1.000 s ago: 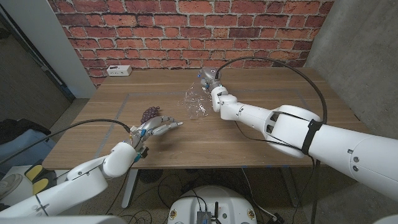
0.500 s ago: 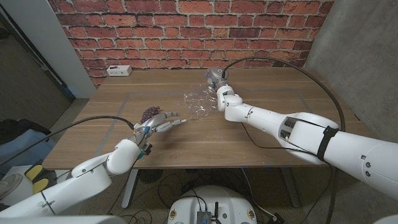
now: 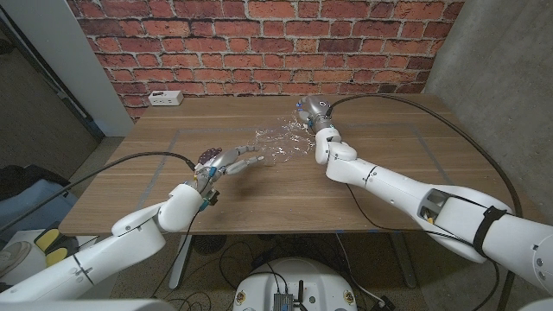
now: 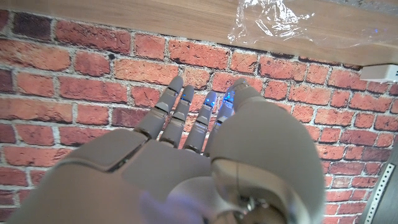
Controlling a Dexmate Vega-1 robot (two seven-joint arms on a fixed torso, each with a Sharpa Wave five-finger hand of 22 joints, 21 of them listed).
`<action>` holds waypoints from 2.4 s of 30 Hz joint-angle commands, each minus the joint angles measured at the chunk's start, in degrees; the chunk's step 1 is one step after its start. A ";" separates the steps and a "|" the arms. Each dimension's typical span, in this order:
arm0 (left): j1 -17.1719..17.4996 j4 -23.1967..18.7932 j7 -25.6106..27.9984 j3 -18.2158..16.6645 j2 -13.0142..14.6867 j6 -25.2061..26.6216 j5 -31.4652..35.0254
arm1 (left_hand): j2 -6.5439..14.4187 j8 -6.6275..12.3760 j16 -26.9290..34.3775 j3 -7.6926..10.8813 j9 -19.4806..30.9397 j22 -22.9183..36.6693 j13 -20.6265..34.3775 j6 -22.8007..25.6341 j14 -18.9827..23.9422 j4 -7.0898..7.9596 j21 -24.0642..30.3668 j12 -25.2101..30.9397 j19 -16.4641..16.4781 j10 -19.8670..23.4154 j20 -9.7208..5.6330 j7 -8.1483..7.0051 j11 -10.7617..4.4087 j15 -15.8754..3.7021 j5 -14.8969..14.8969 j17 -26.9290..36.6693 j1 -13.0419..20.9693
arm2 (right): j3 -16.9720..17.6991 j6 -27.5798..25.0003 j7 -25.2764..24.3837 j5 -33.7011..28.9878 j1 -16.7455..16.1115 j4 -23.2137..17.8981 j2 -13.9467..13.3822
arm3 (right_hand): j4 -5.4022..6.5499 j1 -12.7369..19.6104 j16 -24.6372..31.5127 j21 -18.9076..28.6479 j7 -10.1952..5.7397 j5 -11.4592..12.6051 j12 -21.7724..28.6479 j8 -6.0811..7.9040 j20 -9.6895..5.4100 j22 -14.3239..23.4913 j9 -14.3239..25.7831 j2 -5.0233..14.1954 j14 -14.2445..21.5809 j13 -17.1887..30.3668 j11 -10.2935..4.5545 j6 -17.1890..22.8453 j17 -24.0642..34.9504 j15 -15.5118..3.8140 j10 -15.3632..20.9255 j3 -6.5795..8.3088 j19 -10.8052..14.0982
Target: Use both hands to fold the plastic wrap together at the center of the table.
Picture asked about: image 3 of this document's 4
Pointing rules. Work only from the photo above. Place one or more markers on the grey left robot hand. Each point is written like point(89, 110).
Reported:
point(224, 160)

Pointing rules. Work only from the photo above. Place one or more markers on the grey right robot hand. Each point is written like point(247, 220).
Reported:
point(317, 110)

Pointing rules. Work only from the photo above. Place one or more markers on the clear plastic wrap sheet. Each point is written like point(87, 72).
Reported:
point(281, 144)

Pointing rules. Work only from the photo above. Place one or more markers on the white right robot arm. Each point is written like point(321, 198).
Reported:
point(389, 185)

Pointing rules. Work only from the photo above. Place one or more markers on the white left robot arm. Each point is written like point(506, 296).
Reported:
point(108, 250)

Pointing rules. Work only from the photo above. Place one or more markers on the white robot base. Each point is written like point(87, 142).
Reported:
point(298, 276)

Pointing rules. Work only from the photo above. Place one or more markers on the dark perforated left wrist plate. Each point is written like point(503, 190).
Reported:
point(210, 155)

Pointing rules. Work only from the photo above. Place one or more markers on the grey tape outline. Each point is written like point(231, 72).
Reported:
point(380, 125)

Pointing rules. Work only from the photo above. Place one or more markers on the black round floor disc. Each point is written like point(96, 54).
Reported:
point(209, 244)

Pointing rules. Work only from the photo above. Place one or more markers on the white power strip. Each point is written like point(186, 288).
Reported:
point(166, 98)

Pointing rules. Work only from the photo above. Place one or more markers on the red brick print backdrop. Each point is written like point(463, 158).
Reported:
point(259, 43)

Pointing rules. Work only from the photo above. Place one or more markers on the white metal table leg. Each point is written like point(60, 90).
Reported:
point(405, 265)
point(179, 263)

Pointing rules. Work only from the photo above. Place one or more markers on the black antenna stub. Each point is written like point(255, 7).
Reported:
point(300, 291)

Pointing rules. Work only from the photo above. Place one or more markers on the grey electronics box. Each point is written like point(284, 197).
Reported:
point(283, 301)

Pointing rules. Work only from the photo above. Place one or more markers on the yellow black foot pedal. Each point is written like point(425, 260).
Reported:
point(47, 239)

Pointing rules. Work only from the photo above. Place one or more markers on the white floor board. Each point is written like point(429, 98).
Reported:
point(23, 236)

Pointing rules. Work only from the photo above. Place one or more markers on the grey white shoe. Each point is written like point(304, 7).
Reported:
point(13, 255)

